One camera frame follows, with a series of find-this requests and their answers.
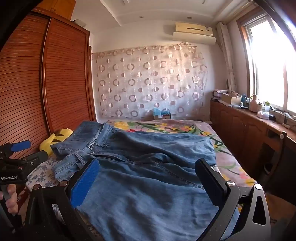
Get colourful floral blanket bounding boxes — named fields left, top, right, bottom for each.
left=105, top=119, right=257, bottom=187

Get window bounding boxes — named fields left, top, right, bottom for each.
left=237, top=7, right=296, bottom=116

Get person's left hand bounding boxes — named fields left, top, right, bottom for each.
left=0, top=184, right=18, bottom=214

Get yellow plush toy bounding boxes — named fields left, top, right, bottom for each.
left=39, top=128, right=74, bottom=156

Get long wooden cabinet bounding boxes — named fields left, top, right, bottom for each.
left=210, top=98, right=296, bottom=193

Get pink jug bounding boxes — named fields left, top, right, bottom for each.
left=249, top=95, right=263, bottom=113

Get blue denim pants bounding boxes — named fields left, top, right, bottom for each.
left=50, top=121, right=241, bottom=241

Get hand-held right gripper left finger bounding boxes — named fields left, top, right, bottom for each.
left=24, top=158, right=102, bottom=241

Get wooden slatted wardrobe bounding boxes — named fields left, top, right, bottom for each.
left=0, top=0, right=97, bottom=193

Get sheer circle-patterned curtain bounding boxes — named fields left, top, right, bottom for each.
left=91, top=42, right=208, bottom=121

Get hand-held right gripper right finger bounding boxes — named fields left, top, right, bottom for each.
left=195, top=158, right=271, bottom=241

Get wall air conditioner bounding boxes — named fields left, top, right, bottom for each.
left=164, top=22, right=216, bottom=44

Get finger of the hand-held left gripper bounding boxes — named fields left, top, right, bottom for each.
left=22, top=151, right=48, bottom=172
left=0, top=140, right=31, bottom=159

